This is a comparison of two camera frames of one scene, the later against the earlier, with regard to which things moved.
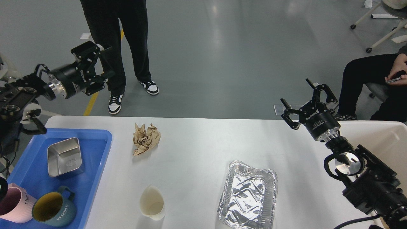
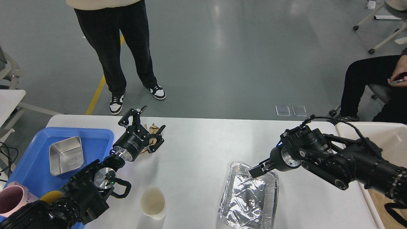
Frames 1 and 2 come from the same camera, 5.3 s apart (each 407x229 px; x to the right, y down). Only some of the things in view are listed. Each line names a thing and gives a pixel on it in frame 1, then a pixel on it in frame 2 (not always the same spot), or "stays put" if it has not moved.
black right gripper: x=314 y=115 → x=283 y=158
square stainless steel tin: x=64 y=157 stays put
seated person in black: x=390 y=70 stays put
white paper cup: x=152 y=203 stays put
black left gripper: x=76 y=78 → x=130 y=144
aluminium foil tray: x=248 y=198 stays put
